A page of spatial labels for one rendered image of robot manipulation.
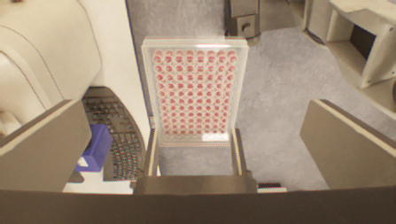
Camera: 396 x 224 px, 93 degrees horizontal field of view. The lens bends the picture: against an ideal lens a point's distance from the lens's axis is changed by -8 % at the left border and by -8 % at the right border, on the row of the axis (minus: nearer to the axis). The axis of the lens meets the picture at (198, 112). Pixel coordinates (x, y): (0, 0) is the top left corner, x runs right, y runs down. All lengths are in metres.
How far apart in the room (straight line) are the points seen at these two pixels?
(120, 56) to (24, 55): 0.24
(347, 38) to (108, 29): 0.57
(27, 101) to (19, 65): 0.05
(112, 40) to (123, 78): 0.10
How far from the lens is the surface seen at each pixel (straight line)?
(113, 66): 0.55
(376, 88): 0.53
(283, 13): 1.15
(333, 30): 0.61
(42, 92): 0.36
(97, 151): 0.47
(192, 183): 0.19
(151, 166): 0.21
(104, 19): 0.51
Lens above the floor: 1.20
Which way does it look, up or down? 48 degrees down
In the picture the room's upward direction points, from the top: 179 degrees clockwise
